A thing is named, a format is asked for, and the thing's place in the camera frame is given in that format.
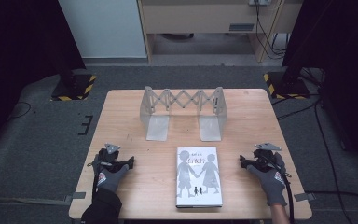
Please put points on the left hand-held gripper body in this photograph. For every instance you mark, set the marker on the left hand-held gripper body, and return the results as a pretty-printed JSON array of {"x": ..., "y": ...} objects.
[{"x": 107, "y": 158}]

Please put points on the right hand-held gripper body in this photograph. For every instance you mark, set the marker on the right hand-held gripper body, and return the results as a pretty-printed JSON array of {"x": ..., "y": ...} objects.
[{"x": 262, "y": 158}]

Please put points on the grey extendable metal book rack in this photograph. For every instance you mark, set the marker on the grey extendable metal book rack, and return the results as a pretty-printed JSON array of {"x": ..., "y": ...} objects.
[{"x": 157, "y": 126}]

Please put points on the white grey hardcover book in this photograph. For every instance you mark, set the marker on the white grey hardcover book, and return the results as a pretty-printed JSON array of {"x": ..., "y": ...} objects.
[{"x": 199, "y": 177}]

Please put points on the person's left hand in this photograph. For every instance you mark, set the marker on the person's left hand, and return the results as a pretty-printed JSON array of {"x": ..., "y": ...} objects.
[{"x": 108, "y": 182}]

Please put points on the person's right hand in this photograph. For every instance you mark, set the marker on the person's right hand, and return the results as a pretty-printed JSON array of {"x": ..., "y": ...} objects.
[{"x": 272, "y": 185}]

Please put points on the grey tape strip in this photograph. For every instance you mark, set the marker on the grey tape strip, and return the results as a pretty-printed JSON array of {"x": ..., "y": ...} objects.
[
  {"x": 304, "y": 196},
  {"x": 76, "y": 196}
]

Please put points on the black stand base yellow stripes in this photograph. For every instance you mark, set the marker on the black stand base yellow stripes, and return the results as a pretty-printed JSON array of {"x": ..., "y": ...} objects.
[
  {"x": 71, "y": 88},
  {"x": 287, "y": 87}
]

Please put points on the white cabinet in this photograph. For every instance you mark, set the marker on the white cabinet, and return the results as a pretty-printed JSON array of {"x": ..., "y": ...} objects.
[{"x": 102, "y": 28}]

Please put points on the black curtain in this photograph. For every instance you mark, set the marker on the black curtain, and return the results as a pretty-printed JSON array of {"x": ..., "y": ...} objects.
[{"x": 345, "y": 46}]

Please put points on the beige wooden desk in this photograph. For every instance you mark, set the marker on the beige wooden desk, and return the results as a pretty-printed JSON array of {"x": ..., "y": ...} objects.
[{"x": 199, "y": 17}]

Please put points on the white power strip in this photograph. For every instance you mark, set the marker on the white power strip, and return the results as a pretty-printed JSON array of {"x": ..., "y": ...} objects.
[{"x": 259, "y": 2}]

